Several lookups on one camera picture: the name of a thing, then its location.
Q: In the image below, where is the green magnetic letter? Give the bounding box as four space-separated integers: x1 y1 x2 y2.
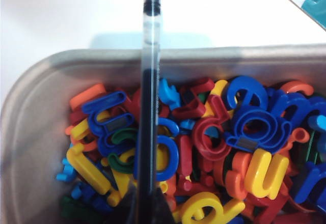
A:
106 128 140 174

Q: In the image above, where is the yellow magnetic letter u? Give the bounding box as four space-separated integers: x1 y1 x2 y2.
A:
244 149 290 201

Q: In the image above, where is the blue long magnetic letter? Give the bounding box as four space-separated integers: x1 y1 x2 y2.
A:
81 91 136 156

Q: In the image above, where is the red magnetic letter d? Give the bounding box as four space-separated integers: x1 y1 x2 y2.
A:
192 95 233 161

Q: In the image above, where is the clear black ink gel pen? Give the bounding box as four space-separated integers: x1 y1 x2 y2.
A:
136 0 161 224

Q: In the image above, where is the blue magnetic letter n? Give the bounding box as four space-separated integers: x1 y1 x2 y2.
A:
292 161 326 205

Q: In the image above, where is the blue round magnetic letter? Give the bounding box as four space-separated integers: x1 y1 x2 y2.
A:
225 109 291 155

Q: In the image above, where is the orange magnetic letter n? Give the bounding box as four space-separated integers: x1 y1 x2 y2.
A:
213 152 253 202

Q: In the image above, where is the yellow long magnetic letter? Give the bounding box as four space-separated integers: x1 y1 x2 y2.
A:
66 142 122 207

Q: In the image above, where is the red letter with grey magnet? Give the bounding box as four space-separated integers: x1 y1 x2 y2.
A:
172 77 216 120

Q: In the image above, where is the blue magnetic letter m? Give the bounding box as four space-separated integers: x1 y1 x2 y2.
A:
269 91 326 133

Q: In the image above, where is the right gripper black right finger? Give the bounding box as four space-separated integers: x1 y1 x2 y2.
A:
152 186 177 224

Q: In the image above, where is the blue magnetic letter e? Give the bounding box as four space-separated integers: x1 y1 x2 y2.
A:
226 75 269 113

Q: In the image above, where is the blue magnetic letter o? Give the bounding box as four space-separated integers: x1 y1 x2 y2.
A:
134 118 181 182

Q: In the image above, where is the yellow magnetic letter e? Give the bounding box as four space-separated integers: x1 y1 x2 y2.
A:
173 192 246 224

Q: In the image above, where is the light blue magnetic letter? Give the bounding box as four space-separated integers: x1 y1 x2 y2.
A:
56 157 77 182
309 115 326 133
159 78 182 109

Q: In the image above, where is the beige pulp fibre tray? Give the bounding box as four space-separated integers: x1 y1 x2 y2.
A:
0 44 326 224

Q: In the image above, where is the red magnetic letter i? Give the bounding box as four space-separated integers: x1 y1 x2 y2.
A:
177 134 192 182

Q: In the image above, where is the teal magnetic letter package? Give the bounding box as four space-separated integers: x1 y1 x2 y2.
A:
264 0 326 29

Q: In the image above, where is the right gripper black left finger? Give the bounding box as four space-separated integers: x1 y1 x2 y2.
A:
119 180 140 224

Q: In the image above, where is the orange letter with ring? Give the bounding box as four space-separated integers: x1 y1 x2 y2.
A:
287 128 311 154

